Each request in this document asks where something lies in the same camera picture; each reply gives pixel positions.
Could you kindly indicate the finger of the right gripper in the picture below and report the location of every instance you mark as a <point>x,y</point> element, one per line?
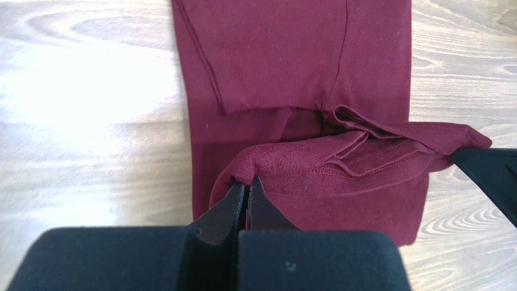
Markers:
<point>494,172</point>

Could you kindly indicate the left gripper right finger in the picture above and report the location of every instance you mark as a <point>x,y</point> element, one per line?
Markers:
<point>273,254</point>

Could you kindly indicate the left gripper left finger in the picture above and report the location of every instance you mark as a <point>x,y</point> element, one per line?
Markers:
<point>199,256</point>

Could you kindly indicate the maroon t shirt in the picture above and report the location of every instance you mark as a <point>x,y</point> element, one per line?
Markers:
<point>313,98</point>

